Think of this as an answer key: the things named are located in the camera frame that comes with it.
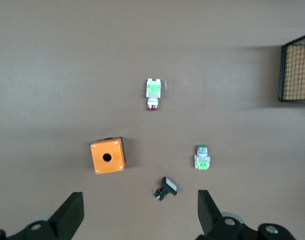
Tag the red push button switch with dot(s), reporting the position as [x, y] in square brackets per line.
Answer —
[153, 92]

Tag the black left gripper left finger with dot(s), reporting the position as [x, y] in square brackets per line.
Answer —
[67, 220]

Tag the orange button enclosure box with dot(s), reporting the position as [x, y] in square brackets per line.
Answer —
[107, 157]

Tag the green push button switch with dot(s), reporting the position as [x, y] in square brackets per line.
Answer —
[202, 160]

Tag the black rectangular white-faced switch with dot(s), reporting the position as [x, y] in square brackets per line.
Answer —
[168, 187]

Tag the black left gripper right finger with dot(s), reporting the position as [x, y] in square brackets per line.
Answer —
[212, 222]

